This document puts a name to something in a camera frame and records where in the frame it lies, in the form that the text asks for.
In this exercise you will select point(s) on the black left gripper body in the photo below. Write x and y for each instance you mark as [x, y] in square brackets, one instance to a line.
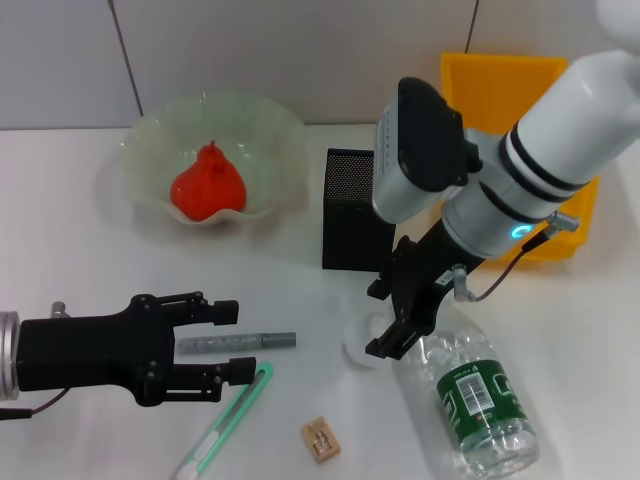
[90, 352]

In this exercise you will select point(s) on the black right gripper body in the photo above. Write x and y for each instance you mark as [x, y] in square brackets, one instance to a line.
[425, 270]

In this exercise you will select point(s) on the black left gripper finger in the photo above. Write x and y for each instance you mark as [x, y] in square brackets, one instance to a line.
[225, 312]
[242, 371]

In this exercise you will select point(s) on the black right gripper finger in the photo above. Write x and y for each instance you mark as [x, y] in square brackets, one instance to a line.
[395, 342]
[382, 289]

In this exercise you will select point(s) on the white paper ball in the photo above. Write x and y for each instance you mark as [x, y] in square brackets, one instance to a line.
[355, 345]

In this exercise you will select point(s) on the clear plastic water bottle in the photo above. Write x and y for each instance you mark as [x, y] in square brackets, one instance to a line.
[475, 395]

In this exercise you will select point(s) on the red-orange fruit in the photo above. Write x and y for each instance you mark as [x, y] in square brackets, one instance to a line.
[210, 190]

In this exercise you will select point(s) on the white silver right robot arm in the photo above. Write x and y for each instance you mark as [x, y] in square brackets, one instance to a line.
[560, 130]

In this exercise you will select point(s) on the grey marker pen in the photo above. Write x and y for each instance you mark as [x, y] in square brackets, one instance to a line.
[240, 342]

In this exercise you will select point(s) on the green utility knife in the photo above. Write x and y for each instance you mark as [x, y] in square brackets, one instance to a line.
[235, 405]

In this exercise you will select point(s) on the black mesh pen holder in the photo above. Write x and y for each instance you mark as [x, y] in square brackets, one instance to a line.
[350, 225]

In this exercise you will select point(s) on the green glass fruit plate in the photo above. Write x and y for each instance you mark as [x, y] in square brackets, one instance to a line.
[150, 150]

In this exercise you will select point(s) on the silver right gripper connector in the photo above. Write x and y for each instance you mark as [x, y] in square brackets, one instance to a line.
[460, 280]

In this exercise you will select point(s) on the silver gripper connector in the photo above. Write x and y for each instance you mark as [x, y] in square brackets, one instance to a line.
[460, 280]
[60, 309]

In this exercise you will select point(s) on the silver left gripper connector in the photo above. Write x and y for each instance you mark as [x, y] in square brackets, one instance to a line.
[60, 309]

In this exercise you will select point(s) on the yellow plastic bin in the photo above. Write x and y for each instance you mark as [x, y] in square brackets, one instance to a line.
[480, 90]

